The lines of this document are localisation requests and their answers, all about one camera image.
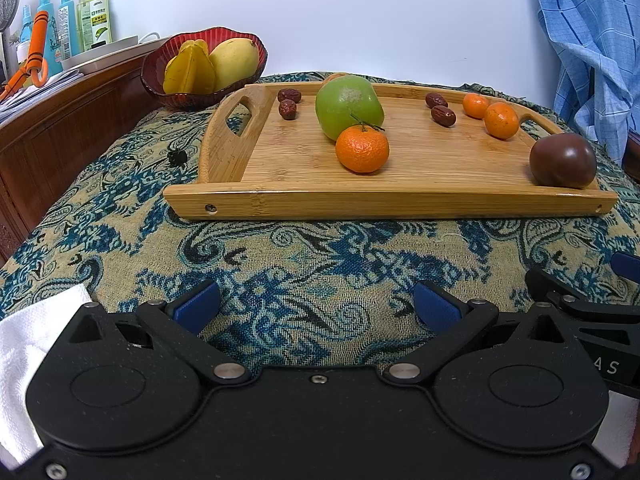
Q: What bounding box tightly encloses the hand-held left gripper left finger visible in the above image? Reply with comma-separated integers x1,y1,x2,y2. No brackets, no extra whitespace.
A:
67,280,252,387

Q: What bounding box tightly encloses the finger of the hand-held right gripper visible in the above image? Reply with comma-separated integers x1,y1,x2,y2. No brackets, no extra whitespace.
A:
611,251,640,279
525,266,640,329

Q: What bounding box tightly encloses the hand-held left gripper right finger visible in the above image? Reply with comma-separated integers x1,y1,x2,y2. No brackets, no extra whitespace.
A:
382,281,576,387

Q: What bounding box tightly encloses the dark purple round fruit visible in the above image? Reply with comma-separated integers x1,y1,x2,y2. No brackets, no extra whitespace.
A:
529,132,597,190

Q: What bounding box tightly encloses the wooden bamboo tray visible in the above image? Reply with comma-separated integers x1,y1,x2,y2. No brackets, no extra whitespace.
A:
163,81,619,221

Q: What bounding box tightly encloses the tangerine with green stem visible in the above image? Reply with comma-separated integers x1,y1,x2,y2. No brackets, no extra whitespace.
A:
335,114,390,176

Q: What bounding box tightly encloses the small tangerine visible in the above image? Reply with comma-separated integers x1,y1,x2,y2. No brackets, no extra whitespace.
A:
462,93,491,120
483,102,520,140

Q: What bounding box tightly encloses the green apple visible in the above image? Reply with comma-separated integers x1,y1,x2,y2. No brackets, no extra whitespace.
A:
315,74,386,142

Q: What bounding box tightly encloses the blue paisley patterned blanket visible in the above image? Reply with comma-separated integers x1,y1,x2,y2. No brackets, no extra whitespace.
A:
0,71,640,356

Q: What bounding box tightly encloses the dark wooden chair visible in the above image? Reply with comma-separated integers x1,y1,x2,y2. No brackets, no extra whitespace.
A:
622,130,640,183

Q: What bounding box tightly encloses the red glass fruit bowl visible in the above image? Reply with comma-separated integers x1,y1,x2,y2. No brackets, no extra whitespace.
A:
141,26,268,110

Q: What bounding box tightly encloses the brown wooden cabinet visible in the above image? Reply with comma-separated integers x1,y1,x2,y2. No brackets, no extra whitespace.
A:
0,37,171,266

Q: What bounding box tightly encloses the blue checked cloth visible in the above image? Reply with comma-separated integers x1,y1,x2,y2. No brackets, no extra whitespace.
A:
527,0,640,166

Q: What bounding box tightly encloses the yellow starfruit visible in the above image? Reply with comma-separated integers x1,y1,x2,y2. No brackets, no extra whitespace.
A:
163,40,217,95

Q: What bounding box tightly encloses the yellow mango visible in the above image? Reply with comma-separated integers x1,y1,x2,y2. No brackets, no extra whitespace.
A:
209,38,260,92

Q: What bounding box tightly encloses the white plastic tray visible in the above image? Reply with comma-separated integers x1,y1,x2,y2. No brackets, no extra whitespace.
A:
60,35,141,74

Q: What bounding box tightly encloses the stack of papers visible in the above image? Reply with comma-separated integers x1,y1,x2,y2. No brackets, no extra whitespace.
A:
0,70,83,121

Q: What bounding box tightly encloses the light green spray bottle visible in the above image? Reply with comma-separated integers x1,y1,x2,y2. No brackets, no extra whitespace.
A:
75,0,93,52

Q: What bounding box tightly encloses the green label spray bottle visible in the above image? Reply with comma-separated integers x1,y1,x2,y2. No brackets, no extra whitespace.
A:
89,0,112,49

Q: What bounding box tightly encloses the orange handled tool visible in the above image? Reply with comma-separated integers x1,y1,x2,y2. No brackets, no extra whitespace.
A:
0,10,51,101

